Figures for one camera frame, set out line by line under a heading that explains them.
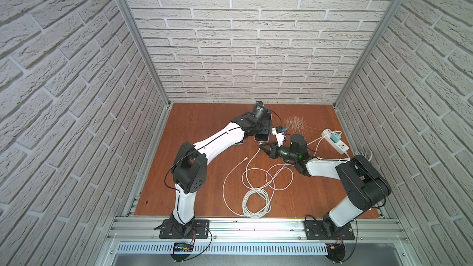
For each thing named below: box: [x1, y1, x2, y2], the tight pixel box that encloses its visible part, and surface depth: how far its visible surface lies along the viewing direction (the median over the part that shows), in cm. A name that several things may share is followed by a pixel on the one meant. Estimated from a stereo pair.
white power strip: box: [321, 128, 350, 155], surface depth 100 cm
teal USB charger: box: [330, 132, 342, 143], surface depth 98 cm
